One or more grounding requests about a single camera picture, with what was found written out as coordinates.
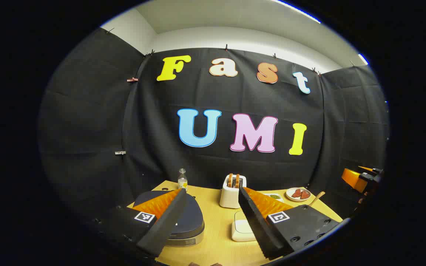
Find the wooden spoon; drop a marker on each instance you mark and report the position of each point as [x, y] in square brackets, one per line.
[317, 197]

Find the black backdrop cloth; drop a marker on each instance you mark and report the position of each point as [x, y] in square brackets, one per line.
[87, 129]

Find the red meat piece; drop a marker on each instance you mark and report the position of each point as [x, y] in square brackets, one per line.
[296, 193]
[305, 194]

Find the red clothes peg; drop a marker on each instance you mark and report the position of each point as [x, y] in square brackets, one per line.
[132, 79]

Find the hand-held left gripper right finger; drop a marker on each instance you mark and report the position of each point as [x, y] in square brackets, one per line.
[257, 229]

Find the silver black rice cooker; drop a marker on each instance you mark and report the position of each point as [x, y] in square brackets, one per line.
[192, 218]

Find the small glass bottle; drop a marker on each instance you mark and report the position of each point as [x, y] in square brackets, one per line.
[182, 181]

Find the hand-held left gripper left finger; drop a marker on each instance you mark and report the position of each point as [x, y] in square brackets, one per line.
[165, 225]

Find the white round plate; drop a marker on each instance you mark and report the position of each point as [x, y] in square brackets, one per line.
[290, 197]

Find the white toaster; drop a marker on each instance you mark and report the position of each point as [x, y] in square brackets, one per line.
[229, 197]

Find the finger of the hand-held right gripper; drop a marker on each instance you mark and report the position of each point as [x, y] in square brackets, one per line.
[353, 179]

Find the white divided bean dish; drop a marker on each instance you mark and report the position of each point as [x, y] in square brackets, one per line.
[275, 196]

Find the toast bread slice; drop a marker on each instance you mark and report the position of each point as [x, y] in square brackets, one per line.
[237, 180]
[230, 180]

